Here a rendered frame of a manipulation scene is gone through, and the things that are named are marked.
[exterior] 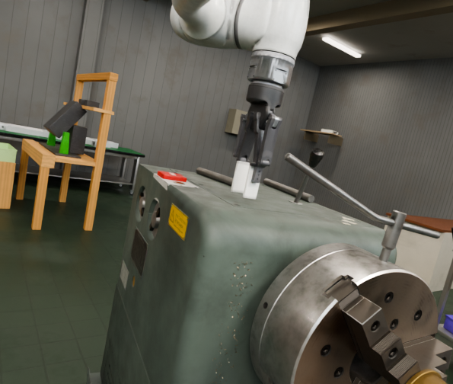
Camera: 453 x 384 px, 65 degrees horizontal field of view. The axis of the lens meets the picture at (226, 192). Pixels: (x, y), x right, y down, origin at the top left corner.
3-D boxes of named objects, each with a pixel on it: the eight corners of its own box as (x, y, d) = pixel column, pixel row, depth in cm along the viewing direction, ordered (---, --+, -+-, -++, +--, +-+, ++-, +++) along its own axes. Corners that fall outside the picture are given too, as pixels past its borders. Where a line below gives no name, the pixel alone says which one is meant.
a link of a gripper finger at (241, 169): (238, 161, 78) (237, 160, 78) (231, 191, 79) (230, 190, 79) (250, 163, 79) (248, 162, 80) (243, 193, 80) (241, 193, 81)
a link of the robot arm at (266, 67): (266, 47, 67) (259, 79, 68) (304, 62, 71) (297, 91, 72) (244, 53, 75) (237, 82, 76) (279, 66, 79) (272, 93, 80)
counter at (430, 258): (496, 282, 612) (512, 235, 600) (424, 292, 466) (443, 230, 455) (446, 264, 677) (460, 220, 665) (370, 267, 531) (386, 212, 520)
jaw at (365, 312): (342, 347, 58) (321, 295, 53) (364, 328, 59) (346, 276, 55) (400, 396, 48) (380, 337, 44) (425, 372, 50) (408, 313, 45)
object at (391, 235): (378, 274, 61) (400, 211, 60) (387, 280, 59) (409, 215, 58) (368, 273, 61) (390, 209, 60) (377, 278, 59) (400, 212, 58)
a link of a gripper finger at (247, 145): (251, 113, 74) (249, 110, 75) (234, 161, 78) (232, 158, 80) (267, 116, 76) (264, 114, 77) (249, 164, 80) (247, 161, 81)
